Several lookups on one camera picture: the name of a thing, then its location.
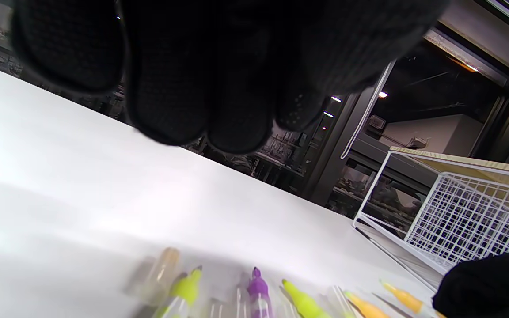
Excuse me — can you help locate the person's left hand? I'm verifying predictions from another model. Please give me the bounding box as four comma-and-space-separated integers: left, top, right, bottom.
11, 0, 449, 155

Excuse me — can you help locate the person's right hand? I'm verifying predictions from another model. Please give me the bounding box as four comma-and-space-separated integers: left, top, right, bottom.
431, 247, 509, 318

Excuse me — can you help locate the white wire drawer rack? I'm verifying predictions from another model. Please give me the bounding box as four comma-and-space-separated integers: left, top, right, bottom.
353, 148, 509, 292

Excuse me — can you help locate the orange double-ended highlighter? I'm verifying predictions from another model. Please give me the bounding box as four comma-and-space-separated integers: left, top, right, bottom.
343, 289, 390, 318
379, 279, 445, 318

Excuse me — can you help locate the yellow double-ended highlighter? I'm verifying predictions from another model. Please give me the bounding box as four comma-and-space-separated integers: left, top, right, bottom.
153, 265, 203, 318
281, 278, 332, 318

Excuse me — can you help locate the cluster of clear highlighter caps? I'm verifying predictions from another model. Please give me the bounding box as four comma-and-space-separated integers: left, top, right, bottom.
124, 246, 357, 318

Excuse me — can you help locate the purple double-ended highlighter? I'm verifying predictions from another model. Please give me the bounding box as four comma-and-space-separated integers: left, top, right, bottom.
247, 266, 273, 318

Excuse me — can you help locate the light wooden board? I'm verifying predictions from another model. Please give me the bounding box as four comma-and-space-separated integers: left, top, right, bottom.
389, 147, 509, 195

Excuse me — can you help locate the dark window frame post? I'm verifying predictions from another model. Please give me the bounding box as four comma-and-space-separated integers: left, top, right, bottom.
301, 62, 396, 206

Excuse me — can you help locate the white blind cord loop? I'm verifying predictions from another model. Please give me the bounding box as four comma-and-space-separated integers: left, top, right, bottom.
341, 60, 396, 159

